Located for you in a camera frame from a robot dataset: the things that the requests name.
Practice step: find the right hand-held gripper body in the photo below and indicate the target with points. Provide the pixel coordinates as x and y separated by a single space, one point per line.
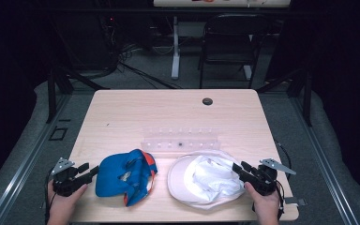
264 181

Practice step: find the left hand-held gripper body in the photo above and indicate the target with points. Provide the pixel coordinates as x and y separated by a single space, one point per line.
64 184

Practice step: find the blue and orange cap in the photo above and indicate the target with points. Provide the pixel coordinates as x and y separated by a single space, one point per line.
111 179

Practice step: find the white bucket hat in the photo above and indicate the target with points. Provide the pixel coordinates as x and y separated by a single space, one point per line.
209 181

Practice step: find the clear acrylic hat rack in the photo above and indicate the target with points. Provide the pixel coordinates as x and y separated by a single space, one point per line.
181 144

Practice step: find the person's left hand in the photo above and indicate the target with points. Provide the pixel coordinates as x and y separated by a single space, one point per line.
61 207

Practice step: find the person's right hand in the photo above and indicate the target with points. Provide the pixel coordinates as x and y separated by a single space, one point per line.
266 207

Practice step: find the round black table grommet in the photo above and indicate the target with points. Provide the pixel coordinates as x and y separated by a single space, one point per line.
207 101

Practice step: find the black metal stand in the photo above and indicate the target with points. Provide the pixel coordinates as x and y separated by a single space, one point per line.
51 93
307 97

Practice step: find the white desk leg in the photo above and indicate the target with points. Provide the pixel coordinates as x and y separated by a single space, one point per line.
247 72
175 56

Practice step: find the dark computer case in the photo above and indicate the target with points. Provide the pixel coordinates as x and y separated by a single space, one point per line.
84 40

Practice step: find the black folding chair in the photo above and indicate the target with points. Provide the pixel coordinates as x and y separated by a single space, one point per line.
231 37

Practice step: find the aluminium floor rail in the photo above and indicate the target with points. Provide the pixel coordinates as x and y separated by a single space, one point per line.
325 162
22 168

